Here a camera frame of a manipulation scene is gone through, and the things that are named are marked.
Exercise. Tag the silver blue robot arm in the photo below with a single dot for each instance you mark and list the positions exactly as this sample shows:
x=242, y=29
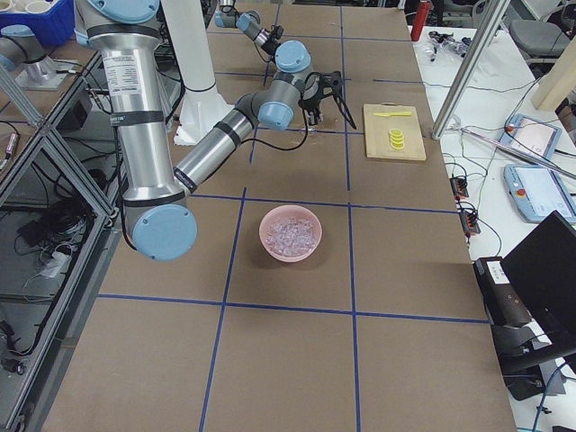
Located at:
x=249, y=23
x=163, y=169

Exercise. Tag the blue storage bin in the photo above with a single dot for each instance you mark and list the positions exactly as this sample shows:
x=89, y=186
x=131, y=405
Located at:
x=52, y=28

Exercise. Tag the clear plastic bag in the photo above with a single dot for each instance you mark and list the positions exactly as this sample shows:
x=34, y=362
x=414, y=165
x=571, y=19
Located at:
x=446, y=43

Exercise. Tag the far blue teach pendant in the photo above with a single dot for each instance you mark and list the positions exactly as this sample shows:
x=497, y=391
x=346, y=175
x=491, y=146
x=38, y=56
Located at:
x=531, y=136

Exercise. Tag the black monitor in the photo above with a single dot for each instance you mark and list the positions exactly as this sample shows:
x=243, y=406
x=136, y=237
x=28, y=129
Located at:
x=541, y=269

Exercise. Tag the red cylinder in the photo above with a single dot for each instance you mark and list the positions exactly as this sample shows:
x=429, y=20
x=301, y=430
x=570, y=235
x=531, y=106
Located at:
x=420, y=19

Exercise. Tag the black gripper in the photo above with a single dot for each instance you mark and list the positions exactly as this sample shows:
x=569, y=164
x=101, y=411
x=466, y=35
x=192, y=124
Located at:
x=273, y=43
x=310, y=100

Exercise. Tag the near blue teach pendant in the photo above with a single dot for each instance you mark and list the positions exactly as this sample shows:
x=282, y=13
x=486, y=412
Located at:
x=537, y=192

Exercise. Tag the bamboo cutting board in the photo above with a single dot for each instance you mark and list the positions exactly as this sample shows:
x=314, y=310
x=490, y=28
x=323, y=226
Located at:
x=376, y=133

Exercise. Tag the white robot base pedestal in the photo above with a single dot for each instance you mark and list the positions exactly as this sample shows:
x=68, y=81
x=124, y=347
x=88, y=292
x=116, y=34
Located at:
x=202, y=105

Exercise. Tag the pink ribbed bowl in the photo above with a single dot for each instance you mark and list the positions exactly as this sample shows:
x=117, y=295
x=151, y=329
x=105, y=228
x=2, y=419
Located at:
x=289, y=211

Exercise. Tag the aluminium frame post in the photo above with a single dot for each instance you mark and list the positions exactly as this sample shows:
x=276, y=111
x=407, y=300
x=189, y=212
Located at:
x=480, y=41

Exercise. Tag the pile of clear ice cubes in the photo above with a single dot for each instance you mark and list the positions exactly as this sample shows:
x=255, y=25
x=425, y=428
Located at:
x=290, y=236

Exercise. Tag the silver rod green tip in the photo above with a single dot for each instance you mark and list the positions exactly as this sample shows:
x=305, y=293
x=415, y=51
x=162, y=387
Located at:
x=534, y=159

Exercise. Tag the yellow plastic knife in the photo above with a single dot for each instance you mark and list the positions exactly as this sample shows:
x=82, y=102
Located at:
x=392, y=114

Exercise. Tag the blue teach pendant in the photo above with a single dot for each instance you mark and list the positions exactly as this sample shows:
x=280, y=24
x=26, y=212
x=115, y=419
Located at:
x=531, y=136
x=537, y=192

